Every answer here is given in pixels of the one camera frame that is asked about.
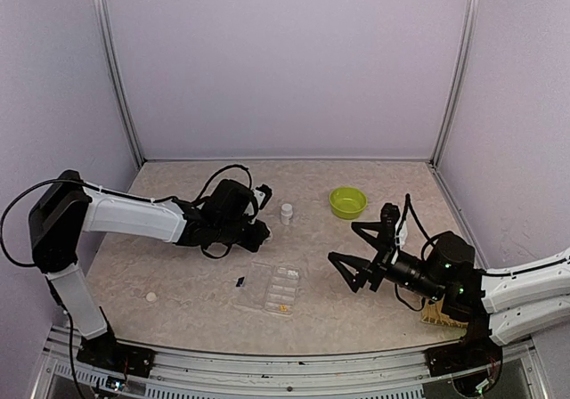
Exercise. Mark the green plastic bowl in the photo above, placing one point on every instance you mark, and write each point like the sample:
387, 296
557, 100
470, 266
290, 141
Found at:
347, 203

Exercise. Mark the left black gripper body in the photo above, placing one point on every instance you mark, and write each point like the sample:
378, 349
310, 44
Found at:
253, 242

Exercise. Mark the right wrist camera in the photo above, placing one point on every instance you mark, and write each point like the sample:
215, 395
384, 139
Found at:
394, 221

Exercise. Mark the large white pill bottle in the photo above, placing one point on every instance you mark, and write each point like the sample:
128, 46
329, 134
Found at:
286, 213

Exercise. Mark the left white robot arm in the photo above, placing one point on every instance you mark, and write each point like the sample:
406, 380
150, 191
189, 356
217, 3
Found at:
72, 207

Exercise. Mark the aluminium front rail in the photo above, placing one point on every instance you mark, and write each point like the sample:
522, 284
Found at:
185, 373

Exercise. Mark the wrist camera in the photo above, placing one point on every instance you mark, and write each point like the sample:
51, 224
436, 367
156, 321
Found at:
394, 221
262, 194

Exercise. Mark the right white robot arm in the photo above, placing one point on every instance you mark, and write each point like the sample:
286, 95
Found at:
502, 305

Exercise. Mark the woven bamboo tray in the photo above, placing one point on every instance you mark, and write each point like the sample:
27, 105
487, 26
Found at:
433, 314

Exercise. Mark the clear plastic pill organizer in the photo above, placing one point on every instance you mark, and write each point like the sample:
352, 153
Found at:
266, 287

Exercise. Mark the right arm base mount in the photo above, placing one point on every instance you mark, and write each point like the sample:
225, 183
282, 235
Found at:
467, 354

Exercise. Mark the right aluminium frame post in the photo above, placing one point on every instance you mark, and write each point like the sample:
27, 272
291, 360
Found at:
458, 75

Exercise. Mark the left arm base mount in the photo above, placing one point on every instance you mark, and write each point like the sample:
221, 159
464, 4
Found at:
106, 352

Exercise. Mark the left aluminium frame post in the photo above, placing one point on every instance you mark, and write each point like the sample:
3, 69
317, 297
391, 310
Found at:
104, 24

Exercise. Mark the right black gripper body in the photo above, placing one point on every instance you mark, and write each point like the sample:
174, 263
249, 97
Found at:
379, 266

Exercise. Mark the white bottle cap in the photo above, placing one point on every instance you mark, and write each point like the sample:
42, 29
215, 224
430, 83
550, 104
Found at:
151, 297

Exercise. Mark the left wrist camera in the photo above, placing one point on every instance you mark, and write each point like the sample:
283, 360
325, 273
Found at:
262, 194

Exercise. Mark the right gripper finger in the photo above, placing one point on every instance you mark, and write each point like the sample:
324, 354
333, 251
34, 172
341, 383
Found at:
373, 233
354, 270

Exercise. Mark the aluminium frame post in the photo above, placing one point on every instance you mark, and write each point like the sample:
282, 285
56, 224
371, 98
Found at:
458, 75
104, 24

